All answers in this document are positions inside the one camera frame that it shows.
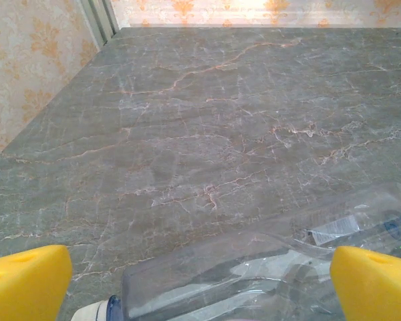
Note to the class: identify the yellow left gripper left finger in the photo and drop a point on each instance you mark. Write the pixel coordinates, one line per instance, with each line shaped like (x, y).
(26, 284)

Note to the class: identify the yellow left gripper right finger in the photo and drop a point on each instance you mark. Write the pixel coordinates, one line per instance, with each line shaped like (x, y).
(374, 287)

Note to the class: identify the clear bottle with barcode label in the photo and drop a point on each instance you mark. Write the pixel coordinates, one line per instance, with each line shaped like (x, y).
(361, 214)

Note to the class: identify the square clear bottle white cap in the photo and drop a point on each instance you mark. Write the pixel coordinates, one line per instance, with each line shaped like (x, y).
(204, 284)

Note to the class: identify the grey-green window frame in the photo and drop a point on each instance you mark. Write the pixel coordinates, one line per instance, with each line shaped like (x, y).
(98, 18)

